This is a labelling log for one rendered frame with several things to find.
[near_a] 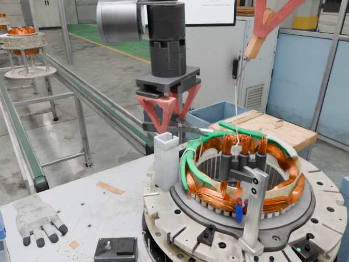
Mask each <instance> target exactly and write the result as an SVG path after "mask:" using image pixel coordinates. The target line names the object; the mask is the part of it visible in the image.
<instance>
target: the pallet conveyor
mask: <svg viewBox="0 0 349 262"><path fill-rule="evenodd" d="M46 56H47V57H48V58H49V59H51V60H52V61H53V62H54V63H56V64H57V65H58V66H60V67H61V68H62V69H64V70H65V71H67V72H68V73H69V74H71V75H72V76H73V77H75V78H76V79H77V80H79V81H80V82H81V83H83V84H84V85H85V86H87V87H88V88H89V89H91V90H92V91H93V92H94V93H96V94H97V95H98V96H100V97H101V98H102V99H104V100H105V101H106V102H108V103H109V104H110V105H112V106H113V107H114V108H116V109H117V110H118V111H120V112H121V113H122V114H124V115H125V116H126V117H128V118H129V119H131V120H132V121H133V122H135V123H136V124H137V125H139V126H140V127H141V128H143V127H142V123H143V122H141V121H140V120H139V119H137V118H136V117H134V116H133V115H132V114H130V113H129V112H127V111H126V110H125V109H123V108H122V107H120V106H119V105H118V104H116V103H115V102H113V101H112V100H111V99H109V98H108V97H107V96H105V95H104V94H102V93H101V92H99V91H98V90H97V89H95V88H94V87H92V86H91V85H90V84H88V83H87V82H85V81H84V80H83V79H81V78H80V77H79V76H77V75H76V74H74V73H73V72H72V71H70V70H69V69H67V68H66V67H65V66H63V65H62V64H60V63H59V62H58V61H56V60H55V59H54V58H52V57H51V56H49V55H48V54H46ZM33 57H34V58H35V59H36V60H37V61H38V62H39V63H38V64H35V66H36V67H45V62H44V57H43V56H42V55H41V54H40V53H38V54H33ZM47 61H48V66H49V67H53V68H56V69H57V71H56V73H54V74H53V76H54V77H56V78H57V79H58V80H59V81H60V82H61V83H62V84H63V85H64V86H65V87H67V88H68V89H69V90H70V91H71V92H69V93H63V94H57V95H53V93H52V88H51V83H50V78H49V76H45V82H46V87H47V91H48V96H46V97H40V98H34V99H28V100H23V101H17V102H12V100H11V98H10V96H9V93H8V91H9V90H15V89H22V88H29V87H33V88H34V91H35V93H34V94H35V95H39V94H38V90H37V86H36V81H35V79H34V78H32V83H31V84H30V85H27V86H20V87H13V88H6V87H5V84H4V82H3V80H2V78H1V76H0V108H1V111H2V114H3V117H4V120H5V123H6V126H7V129H8V132H9V136H10V139H11V142H12V145H13V148H14V151H15V154H16V157H17V160H18V163H19V166H20V169H21V173H22V176H23V179H24V182H25V185H26V189H27V191H28V194H29V195H31V194H34V193H40V192H43V191H46V190H48V189H49V185H48V181H47V179H46V176H45V173H44V171H43V169H42V168H43V167H47V166H50V165H54V164H57V163H60V162H64V161H67V160H70V159H74V158H77V157H80V156H83V155H84V157H85V161H86V164H85V165H86V167H88V168H89V169H90V170H91V169H94V168H93V167H92V162H91V156H90V150H89V143H88V137H87V131H86V124H85V118H84V111H83V105H82V102H83V103H84V104H85V105H86V106H87V107H89V108H90V109H91V110H92V111H93V112H94V113H95V114H96V115H97V116H98V117H100V118H101V119H102V120H103V121H104V122H106V123H107V124H108V126H109V127H111V128H112V129H113V130H114V131H115V132H117V133H118V134H119V135H120V136H121V137H122V138H123V139H124V140H125V141H126V142H128V143H129V144H130V145H131V146H132V147H133V148H134V149H135V150H136V151H137V152H139V153H140V154H141V155H142V156H143V157H145V156H148V155H151V154H154V142H153V141H152V140H150V139H149V138H148V137H147V136H145V135H144V134H143V133H141V132H140V131H139V130H137V129H136V128H135V127H134V126H132V125H131V124H130V123H128V122H127V121H126V120H125V119H123V118H122V117H121V116H120V115H118V114H117V113H116V112H114V111H113V110H112V109H111V108H109V107H108V106H107V105H105V104H104V103H103V102H102V101H100V100H99V99H98V98H97V97H95V96H94V95H93V94H91V93H90V92H89V91H88V90H86V89H85V88H83V87H82V86H81V85H80V84H79V83H77V82H76V81H74V80H73V79H72V78H71V77H69V76H68V75H67V74H65V73H64V72H63V71H62V70H60V69H59V68H58V67H57V66H55V65H54V64H53V63H51V62H50V61H49V60H47ZM72 96H74V99H75V105H76V111H77V117H78V123H79V129H80V135H81V139H82V145H83V148H82V149H81V150H80V152H79V153H75V154H71V155H68V156H65V157H62V158H58V159H55V160H52V161H48V162H45V163H41V164H40V162H39V160H38V158H37V156H36V154H35V151H34V149H33V147H32V145H31V142H30V140H29V138H28V136H27V134H26V131H25V129H24V127H23V125H22V123H21V120H20V118H24V117H29V116H34V115H39V114H44V113H48V112H52V115H53V121H58V118H57V112H56V106H55V102H54V100H56V99H61V98H66V97H72ZM44 101H50V107H49V109H48V110H43V111H38V112H33V113H28V114H23V115H18V114H17V111H16V109H15V107H19V106H24V105H28V104H34V103H39V102H44Z"/></svg>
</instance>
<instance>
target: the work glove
mask: <svg viewBox="0 0 349 262"><path fill-rule="evenodd" d="M13 206H14V207H15V208H16V210H17V212H18V213H17V216H16V225H17V228H18V230H19V232H20V234H21V235H22V238H23V245H24V246H28V245H29V244H30V243H31V238H30V236H31V235H34V236H35V240H36V244H37V247H43V246H44V245H45V241H44V237H43V233H42V230H45V232H46V234H47V235H48V237H49V239H50V241H51V242H52V243H56V242H58V240H59V238H58V235H57V234H56V232H55V230H54V228H53V227H52V225H53V224H54V225H55V226H56V227H57V228H58V230H59V231H60V232H61V233H63V234H65V233H67V232H68V228H67V226H66V225H65V224H64V223H63V221H62V220H61V219H60V218H59V217H58V215H57V213H56V211H55V210H54V209H53V207H52V206H51V205H49V204H48V203H45V202H43V201H42V200H41V198H40V197H39V195H38V194H34V195H31V196H29V197H26V198H24V199H22V200H20V201H17V202H16V203H14V204H13Z"/></svg>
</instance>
